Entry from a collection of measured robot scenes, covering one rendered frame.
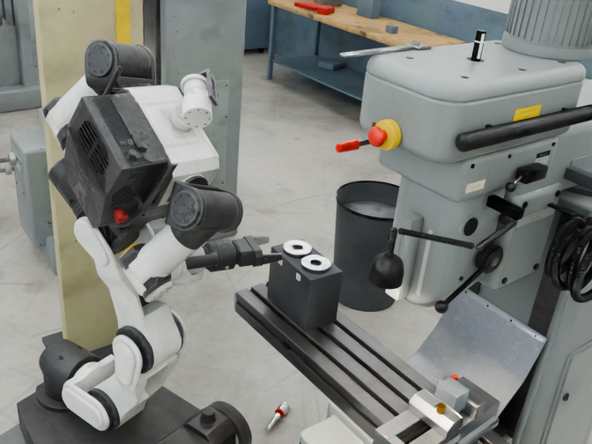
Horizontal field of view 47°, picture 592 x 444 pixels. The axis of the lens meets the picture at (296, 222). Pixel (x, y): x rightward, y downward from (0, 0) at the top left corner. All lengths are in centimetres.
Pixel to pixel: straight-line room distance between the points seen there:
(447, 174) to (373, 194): 261
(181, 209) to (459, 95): 62
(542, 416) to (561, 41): 111
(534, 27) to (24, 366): 275
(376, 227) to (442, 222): 211
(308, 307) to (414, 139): 85
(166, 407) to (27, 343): 142
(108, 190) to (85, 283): 180
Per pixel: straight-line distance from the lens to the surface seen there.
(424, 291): 160
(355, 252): 372
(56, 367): 235
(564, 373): 213
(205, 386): 333
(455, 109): 129
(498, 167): 148
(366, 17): 737
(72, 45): 285
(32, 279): 416
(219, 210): 150
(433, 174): 144
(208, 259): 189
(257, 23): 897
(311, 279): 199
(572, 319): 201
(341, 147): 142
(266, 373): 342
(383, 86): 137
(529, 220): 168
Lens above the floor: 221
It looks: 28 degrees down
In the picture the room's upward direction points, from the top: 6 degrees clockwise
